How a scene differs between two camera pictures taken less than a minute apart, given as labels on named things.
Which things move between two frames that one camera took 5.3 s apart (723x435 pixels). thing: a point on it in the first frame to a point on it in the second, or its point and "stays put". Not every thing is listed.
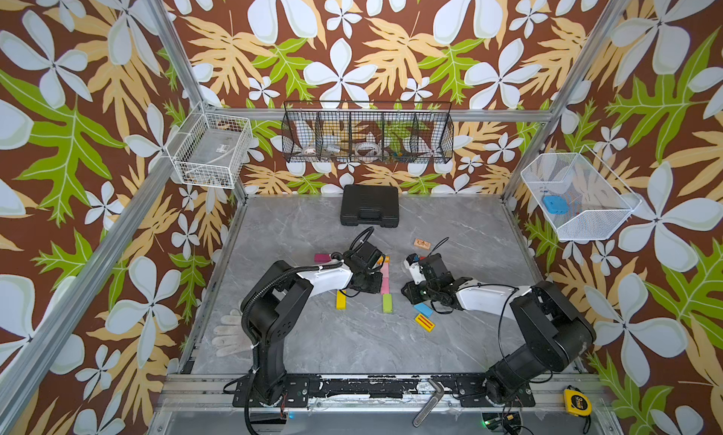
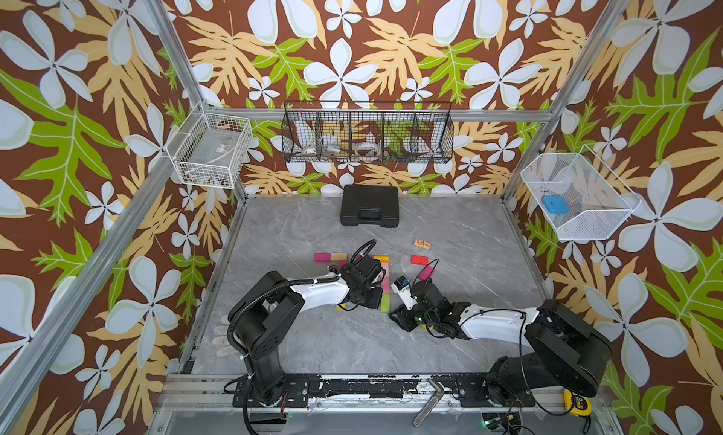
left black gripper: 377,281 to 376,302
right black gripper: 409,292 to 401,318
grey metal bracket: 429,406 stays put
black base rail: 469,391 stays put
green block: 387,303 stays put
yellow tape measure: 576,402 stays put
